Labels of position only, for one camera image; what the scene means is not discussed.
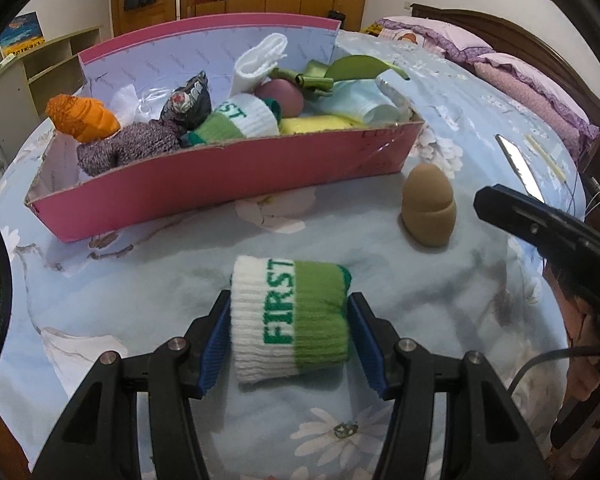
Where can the green and white sock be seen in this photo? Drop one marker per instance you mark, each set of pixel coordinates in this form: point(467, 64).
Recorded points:
point(240, 120)
point(285, 320)

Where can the purple ruffled pillow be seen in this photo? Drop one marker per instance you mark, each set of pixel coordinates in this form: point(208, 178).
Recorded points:
point(530, 90)
point(430, 35)

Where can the white mesh pouch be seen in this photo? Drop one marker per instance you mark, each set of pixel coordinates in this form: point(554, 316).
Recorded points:
point(127, 102)

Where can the black printed cloth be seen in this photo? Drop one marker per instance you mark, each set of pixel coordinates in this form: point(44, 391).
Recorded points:
point(187, 102)

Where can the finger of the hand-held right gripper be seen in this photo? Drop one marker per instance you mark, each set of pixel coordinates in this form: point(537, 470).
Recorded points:
point(520, 215)

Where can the green satin ribbon bow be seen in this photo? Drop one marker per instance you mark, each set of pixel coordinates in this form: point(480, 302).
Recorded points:
point(360, 65)

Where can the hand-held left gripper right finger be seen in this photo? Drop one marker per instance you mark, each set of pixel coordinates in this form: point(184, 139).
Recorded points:
point(370, 350)

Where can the cartoon print pillow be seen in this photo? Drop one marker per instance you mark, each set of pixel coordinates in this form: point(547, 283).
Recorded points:
point(397, 35)

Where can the brown makeup sponge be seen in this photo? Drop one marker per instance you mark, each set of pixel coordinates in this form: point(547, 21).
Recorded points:
point(427, 205)

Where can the beige shelf desk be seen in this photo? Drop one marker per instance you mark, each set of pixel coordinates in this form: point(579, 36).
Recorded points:
point(10, 95)

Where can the pink makeup sponge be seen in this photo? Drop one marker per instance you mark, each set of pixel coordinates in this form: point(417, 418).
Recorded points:
point(280, 95)

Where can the dark wooden headboard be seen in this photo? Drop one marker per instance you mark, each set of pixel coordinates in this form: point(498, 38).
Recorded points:
point(555, 60)

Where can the orange mesh cloth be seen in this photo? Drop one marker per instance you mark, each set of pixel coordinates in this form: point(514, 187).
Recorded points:
point(80, 115)

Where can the black bag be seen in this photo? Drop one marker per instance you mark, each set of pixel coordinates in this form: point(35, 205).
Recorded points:
point(336, 19)

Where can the blue and yellow painting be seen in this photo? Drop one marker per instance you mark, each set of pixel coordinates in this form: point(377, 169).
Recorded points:
point(22, 35)

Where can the pink cardboard box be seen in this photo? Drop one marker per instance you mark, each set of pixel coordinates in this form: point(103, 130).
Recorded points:
point(205, 185)

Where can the pale yellow stick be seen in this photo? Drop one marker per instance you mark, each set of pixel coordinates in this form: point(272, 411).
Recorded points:
point(546, 157)

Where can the purple knitted sock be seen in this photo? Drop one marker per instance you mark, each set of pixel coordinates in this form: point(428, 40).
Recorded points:
point(130, 145)

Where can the smartphone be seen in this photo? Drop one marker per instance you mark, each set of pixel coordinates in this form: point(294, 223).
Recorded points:
point(517, 160)

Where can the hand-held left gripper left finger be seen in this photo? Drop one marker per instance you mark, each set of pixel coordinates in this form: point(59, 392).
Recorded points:
point(214, 350)

